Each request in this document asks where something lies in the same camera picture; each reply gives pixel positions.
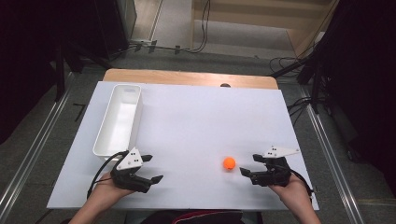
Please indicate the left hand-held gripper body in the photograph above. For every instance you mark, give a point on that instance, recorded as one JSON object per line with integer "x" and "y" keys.
{"x": 127, "y": 180}

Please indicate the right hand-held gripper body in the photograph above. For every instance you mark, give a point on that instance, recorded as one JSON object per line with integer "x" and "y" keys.
{"x": 275, "y": 174}

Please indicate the orange ball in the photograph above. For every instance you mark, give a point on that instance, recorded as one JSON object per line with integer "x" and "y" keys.
{"x": 229, "y": 163}

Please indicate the white plastic bin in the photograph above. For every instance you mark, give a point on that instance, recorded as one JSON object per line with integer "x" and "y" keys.
{"x": 120, "y": 124}

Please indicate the person's left hand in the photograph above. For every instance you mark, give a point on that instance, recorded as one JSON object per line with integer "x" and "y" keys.
{"x": 107, "y": 190}

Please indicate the person's right hand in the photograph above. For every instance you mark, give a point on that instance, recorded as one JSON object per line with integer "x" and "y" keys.
{"x": 291, "y": 193}

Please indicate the person's dark red clothing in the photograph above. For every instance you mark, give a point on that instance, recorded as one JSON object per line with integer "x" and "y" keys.
{"x": 205, "y": 217}

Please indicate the white board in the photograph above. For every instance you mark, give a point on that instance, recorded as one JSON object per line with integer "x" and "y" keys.
{"x": 199, "y": 124}

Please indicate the wooden table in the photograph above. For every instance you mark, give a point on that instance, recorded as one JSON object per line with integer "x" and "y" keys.
{"x": 186, "y": 77}

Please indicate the black metal stand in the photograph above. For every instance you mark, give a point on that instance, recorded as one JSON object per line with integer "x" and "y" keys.
{"x": 314, "y": 81}
{"x": 60, "y": 71}

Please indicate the black curtain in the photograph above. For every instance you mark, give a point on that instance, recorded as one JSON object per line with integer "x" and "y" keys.
{"x": 364, "y": 77}
{"x": 28, "y": 62}

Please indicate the dark cabinet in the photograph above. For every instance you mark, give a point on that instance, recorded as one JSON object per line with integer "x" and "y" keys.
{"x": 124, "y": 21}

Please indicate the wooden step platform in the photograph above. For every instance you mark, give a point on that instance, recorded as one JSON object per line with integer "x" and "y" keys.
{"x": 243, "y": 18}

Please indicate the metal floor rail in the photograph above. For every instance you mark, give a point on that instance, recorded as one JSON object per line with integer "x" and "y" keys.
{"x": 330, "y": 155}
{"x": 34, "y": 149}

